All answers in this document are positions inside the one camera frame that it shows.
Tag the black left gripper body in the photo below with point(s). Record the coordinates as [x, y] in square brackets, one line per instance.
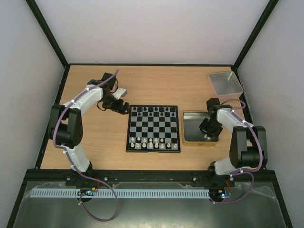
[109, 103]

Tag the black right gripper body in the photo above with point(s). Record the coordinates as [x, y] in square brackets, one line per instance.
[208, 128]

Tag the yellow metal tin box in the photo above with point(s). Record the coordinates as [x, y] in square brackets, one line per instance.
[191, 134]

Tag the black white chess board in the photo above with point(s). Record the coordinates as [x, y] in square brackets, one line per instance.
[153, 121]

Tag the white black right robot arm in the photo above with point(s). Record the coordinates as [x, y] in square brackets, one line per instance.
[248, 147]

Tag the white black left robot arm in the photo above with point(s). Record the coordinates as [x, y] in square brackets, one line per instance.
[65, 127]

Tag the empty metal tin lid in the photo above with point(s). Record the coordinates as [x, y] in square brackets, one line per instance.
[225, 85]

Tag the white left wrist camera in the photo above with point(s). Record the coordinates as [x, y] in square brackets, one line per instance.
[120, 92]

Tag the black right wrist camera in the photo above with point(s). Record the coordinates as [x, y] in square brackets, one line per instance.
[211, 102]

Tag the white slotted cable duct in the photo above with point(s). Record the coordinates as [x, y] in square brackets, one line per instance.
[121, 194]

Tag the metal base plate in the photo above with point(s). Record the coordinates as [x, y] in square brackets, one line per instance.
[242, 207]

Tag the black aluminium frame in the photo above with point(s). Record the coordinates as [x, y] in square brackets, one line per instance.
[37, 173]

